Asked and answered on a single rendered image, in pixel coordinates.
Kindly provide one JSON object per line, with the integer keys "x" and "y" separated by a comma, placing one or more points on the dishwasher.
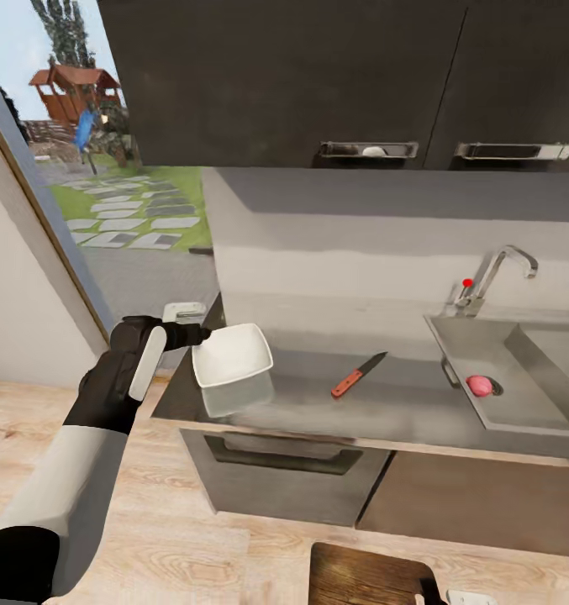
{"x": 307, "y": 481}

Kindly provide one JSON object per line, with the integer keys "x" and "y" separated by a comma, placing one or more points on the vidalia onion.
{"x": 480, "y": 385}

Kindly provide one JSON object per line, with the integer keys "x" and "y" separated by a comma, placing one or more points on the cabinet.
{"x": 454, "y": 85}

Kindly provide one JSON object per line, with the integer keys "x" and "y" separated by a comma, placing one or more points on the cutting board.
{"x": 344, "y": 576}

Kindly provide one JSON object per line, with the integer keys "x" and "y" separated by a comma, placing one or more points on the bowl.
{"x": 231, "y": 354}

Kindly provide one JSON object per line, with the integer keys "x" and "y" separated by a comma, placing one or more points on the drop in sink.
{"x": 526, "y": 361}

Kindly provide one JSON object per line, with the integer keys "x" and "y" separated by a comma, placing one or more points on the parer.
{"x": 358, "y": 373}

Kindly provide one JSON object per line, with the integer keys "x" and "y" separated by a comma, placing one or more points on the fixed window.
{"x": 132, "y": 238}

